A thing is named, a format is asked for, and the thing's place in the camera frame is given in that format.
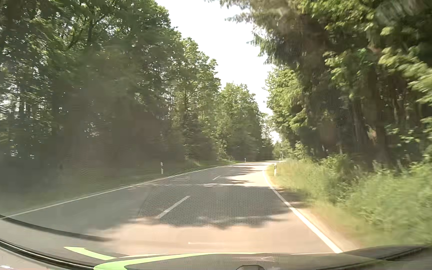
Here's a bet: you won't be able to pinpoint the grey asphalt road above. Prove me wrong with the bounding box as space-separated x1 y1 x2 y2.
0 161 346 256

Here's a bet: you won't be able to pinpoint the road markings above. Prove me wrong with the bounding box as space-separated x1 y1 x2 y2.
0 162 344 254

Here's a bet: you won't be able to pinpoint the car's own bonnet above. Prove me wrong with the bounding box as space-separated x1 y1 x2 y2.
0 204 432 270

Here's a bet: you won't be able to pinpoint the wood of green trees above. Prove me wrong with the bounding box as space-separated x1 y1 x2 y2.
220 0 432 169
0 0 275 167

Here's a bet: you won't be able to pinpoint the grass verge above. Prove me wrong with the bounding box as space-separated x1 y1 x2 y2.
0 158 239 216
266 157 432 251

